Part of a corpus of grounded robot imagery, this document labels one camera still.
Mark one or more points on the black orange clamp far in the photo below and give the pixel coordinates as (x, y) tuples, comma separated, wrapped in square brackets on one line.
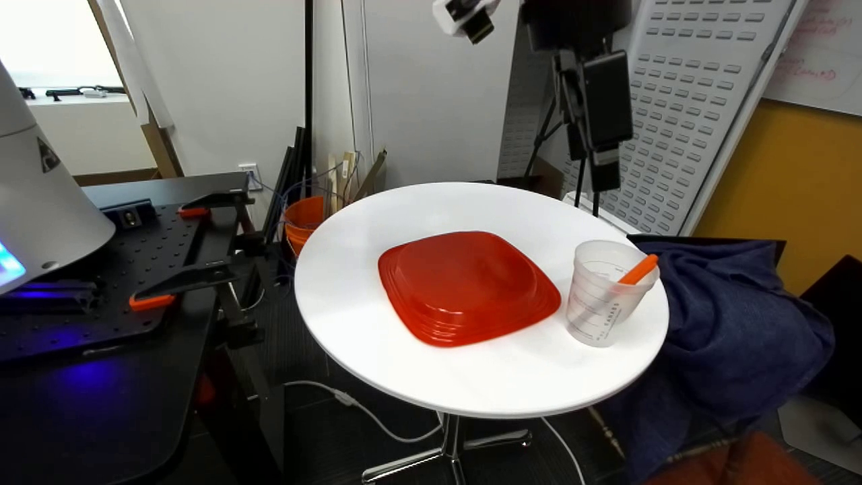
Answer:
[(207, 204)]

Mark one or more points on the orange capped marker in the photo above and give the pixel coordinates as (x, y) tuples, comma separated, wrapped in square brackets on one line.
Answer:
[(607, 293)]

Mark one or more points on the clear plastic measuring cup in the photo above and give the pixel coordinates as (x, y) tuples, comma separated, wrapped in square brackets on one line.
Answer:
[(604, 253)]

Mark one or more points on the orange bucket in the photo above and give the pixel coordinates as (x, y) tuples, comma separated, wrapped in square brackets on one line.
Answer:
[(301, 219)]

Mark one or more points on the round white table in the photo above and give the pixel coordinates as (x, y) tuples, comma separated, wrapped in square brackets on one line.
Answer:
[(532, 374)]

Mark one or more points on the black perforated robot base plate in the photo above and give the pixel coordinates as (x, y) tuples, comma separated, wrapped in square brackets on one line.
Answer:
[(84, 305)]

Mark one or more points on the black orange clamp near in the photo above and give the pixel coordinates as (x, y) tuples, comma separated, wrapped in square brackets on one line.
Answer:
[(189, 279)]

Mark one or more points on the white pegboard panel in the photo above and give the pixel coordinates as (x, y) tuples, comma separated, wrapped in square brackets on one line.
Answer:
[(699, 72)]

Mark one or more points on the black orange clamp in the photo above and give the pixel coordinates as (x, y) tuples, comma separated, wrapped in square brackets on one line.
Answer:
[(189, 279), (207, 204)]

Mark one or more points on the red square plate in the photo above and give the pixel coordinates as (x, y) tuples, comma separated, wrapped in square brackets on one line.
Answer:
[(463, 288)]

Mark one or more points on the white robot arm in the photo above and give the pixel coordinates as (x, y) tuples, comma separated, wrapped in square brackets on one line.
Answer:
[(45, 222)]

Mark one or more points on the navy blue cloth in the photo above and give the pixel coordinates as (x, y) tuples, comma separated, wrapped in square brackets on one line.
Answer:
[(735, 348)]

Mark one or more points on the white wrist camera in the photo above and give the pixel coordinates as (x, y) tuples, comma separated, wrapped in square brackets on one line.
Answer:
[(468, 21)]

